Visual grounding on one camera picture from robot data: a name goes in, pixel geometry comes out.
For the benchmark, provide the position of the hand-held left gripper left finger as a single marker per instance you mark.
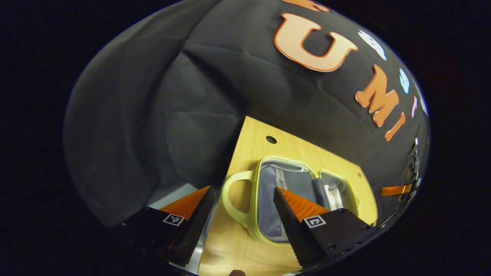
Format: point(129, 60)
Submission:
point(197, 226)

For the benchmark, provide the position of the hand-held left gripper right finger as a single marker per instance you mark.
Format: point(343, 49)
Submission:
point(289, 226)

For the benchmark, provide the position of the pale yellow small suitcase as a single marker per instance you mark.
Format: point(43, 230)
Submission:
point(268, 199)

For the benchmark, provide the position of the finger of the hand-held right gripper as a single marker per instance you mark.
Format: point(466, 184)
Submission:
point(395, 190)

